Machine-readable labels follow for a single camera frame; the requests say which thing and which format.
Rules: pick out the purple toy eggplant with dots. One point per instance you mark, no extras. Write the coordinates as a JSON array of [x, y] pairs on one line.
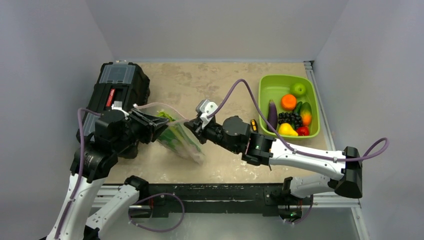
[[272, 116]]

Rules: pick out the green toy bok choy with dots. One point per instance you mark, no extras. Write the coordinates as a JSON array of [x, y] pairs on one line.
[[175, 137]]

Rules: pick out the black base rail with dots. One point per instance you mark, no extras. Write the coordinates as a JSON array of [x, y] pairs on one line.
[[166, 200]]

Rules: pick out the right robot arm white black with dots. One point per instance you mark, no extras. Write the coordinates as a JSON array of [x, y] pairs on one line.
[[334, 171]]

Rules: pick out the black plastic toolbox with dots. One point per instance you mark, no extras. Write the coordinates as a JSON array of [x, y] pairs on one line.
[[116, 86]]

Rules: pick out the red toy pepper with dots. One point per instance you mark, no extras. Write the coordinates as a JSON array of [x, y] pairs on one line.
[[303, 131]]

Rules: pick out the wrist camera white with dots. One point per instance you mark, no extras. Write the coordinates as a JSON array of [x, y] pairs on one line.
[[204, 109], [118, 105]]

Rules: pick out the dark toy grapes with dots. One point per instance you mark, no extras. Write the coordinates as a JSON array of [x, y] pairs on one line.
[[291, 118]]

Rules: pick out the toy mango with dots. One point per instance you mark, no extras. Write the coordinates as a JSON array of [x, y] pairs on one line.
[[306, 114]]

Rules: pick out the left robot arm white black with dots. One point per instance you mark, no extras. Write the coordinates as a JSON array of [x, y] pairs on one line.
[[88, 174]]

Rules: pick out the green plastic basket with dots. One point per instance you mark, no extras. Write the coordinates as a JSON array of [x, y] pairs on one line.
[[274, 87]]

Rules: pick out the aluminium frame rail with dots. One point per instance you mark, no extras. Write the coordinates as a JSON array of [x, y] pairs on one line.
[[322, 200]]

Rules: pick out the black yellow screwdriver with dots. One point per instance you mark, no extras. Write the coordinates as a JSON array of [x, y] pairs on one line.
[[254, 125]]

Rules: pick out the clear zip top bag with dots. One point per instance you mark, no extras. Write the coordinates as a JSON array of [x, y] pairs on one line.
[[152, 109]]

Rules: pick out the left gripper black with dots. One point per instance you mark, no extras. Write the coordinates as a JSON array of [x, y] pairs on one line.
[[152, 125]]

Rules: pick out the green toy apple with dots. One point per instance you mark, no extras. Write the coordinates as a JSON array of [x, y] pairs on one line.
[[298, 90]]

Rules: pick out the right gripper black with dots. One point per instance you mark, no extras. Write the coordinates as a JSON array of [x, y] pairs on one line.
[[200, 129]]

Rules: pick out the toy cucumber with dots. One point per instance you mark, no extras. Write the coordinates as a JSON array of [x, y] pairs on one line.
[[297, 108]]

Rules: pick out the orange toy fruit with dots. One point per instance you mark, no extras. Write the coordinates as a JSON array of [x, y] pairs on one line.
[[288, 102]]

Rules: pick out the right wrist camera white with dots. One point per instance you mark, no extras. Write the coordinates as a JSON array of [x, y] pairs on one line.
[[204, 109]]

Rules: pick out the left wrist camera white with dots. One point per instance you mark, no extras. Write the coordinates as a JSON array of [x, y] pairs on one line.
[[118, 105]]

